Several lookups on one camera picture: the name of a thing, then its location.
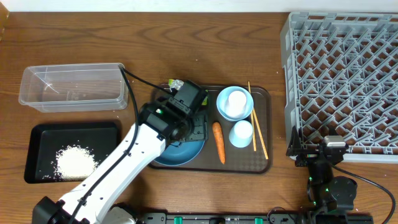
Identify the white cup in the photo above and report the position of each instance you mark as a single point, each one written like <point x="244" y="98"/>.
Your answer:
<point x="235" y="104"/>

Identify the light blue cup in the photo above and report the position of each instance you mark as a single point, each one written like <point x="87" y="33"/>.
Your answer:
<point x="241" y="134"/>

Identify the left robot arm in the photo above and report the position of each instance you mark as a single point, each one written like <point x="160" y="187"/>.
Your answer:
<point x="158" y="124"/>

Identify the dark blue plate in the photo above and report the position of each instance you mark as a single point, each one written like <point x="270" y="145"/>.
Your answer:
<point x="181" y="153"/>

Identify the orange carrot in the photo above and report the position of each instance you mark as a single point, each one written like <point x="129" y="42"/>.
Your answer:
<point x="219" y="140"/>

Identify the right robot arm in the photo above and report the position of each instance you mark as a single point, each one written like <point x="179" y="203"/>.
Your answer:
<point x="332" y="195"/>

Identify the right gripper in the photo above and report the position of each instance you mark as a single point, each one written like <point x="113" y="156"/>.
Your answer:
<point x="307" y="155"/>

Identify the pile of white rice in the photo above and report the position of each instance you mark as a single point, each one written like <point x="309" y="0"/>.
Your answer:
<point x="72" y="163"/>

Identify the grey dishwasher rack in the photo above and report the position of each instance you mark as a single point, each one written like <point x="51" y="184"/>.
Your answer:
<point x="341" y="72"/>

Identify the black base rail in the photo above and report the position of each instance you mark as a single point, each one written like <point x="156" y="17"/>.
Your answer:
<point x="162" y="218"/>

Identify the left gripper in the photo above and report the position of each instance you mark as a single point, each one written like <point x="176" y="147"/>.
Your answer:
<point x="203" y="130"/>

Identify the foil snack wrapper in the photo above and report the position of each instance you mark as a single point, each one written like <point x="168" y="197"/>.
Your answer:
<point x="175" y="85"/>

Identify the brown serving tray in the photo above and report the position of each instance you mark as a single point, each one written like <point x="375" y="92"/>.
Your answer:
<point x="238" y="160"/>

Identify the light blue bowl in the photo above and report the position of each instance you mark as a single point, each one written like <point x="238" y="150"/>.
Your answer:
<point x="223" y="96"/>

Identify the wooden chopstick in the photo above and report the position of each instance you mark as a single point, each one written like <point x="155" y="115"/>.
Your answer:
<point x="253" y="131"/>
<point x="258" y="128"/>

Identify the clear plastic bin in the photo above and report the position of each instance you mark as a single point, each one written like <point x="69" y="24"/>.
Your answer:
<point x="74" y="87"/>

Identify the black tray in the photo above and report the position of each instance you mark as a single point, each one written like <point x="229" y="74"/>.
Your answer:
<point x="46" y="139"/>

